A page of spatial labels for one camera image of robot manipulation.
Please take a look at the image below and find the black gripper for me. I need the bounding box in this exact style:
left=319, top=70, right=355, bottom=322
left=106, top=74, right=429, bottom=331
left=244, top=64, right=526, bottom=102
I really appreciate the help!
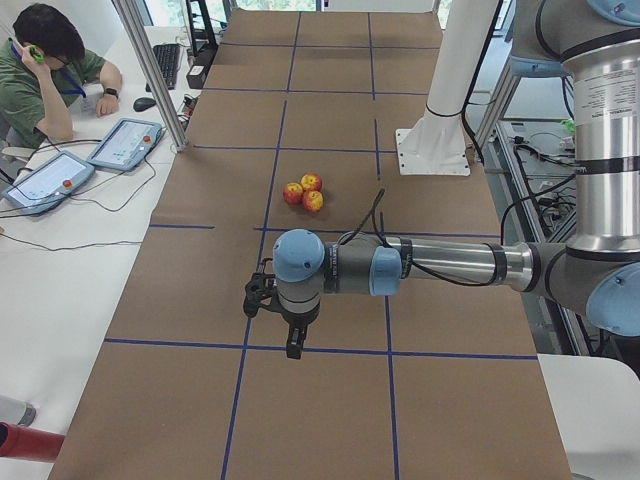
left=283, top=306, right=320, bottom=359

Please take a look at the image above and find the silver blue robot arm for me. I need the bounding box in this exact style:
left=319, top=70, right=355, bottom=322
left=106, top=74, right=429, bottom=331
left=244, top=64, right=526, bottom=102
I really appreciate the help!
left=268, top=1, right=639, bottom=359

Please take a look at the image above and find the red yellow apple front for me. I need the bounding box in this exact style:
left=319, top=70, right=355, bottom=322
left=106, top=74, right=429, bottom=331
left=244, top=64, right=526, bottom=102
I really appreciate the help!
left=302, top=190, right=324, bottom=213

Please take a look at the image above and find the red yellow apple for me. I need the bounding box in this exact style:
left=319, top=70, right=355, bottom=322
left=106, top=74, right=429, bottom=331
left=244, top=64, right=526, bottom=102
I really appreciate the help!
left=282, top=182, right=305, bottom=205
left=302, top=190, right=324, bottom=213
left=300, top=173, right=323, bottom=191

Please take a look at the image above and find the red yellow apple left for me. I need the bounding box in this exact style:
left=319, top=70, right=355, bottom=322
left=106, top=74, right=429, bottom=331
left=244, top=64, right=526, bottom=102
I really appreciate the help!
left=282, top=182, right=305, bottom=205

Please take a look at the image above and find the red yellow apple top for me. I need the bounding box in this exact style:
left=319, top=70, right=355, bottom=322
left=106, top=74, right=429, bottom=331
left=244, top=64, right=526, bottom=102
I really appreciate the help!
left=300, top=173, right=323, bottom=191

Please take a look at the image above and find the far blue teach pendant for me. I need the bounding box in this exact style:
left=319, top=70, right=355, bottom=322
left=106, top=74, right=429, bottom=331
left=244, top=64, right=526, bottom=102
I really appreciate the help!
left=86, top=118, right=163, bottom=172

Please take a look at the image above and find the blue teach pendant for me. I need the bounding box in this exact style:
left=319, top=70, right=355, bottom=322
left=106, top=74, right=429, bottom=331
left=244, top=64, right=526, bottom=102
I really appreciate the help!
left=2, top=151, right=95, bottom=215
left=86, top=118, right=163, bottom=172

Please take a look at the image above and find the black computer mouse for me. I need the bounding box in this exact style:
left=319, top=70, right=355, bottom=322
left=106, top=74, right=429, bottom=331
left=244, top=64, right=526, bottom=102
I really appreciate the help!
left=132, top=97, right=156, bottom=113

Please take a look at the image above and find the black box with label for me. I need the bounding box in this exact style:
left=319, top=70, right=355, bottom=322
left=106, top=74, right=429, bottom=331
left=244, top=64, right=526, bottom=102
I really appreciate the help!
left=186, top=64, right=207, bottom=90

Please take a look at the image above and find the near blue teach pendant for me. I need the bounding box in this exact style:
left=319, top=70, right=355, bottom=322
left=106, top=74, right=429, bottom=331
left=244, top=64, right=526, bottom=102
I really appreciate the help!
left=2, top=151, right=95, bottom=215

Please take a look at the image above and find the grey metal cylinder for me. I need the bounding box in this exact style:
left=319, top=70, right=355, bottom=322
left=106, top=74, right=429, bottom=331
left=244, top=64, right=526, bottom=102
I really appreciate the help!
left=0, top=395, right=37, bottom=426

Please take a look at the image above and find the red cylinder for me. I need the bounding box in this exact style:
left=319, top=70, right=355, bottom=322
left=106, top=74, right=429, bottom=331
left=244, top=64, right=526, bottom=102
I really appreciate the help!
left=1, top=422, right=65, bottom=463

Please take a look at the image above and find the black computer keyboard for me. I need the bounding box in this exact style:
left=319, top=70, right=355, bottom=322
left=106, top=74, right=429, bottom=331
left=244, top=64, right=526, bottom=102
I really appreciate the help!
left=152, top=43, right=181, bottom=90

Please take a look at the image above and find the person in green shirt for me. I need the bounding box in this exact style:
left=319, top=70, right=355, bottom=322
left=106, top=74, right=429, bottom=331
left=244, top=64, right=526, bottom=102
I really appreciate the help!
left=1, top=3, right=122, bottom=149

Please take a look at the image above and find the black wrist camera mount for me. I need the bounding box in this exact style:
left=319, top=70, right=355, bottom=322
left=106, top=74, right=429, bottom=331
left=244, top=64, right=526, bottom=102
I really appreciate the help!
left=243, top=257, right=279, bottom=318

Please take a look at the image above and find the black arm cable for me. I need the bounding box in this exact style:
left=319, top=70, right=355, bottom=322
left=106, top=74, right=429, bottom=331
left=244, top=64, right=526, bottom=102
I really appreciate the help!
left=337, top=187, right=501, bottom=287

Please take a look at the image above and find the white pedestal base plate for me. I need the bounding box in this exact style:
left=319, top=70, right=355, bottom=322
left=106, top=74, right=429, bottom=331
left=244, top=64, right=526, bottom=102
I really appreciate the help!
left=395, top=111, right=471, bottom=176

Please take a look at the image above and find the aluminium frame post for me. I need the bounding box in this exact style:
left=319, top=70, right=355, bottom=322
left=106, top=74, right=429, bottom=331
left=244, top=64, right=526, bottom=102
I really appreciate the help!
left=113, top=0, right=187, bottom=152

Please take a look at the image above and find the aluminium frame right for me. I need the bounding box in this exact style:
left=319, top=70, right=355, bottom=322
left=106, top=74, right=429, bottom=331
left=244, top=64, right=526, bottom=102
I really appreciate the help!
left=472, top=54, right=531, bottom=166

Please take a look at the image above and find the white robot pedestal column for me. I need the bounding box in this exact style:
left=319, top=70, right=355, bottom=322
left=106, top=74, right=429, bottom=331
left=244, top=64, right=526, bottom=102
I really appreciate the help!
left=425, top=0, right=500, bottom=118

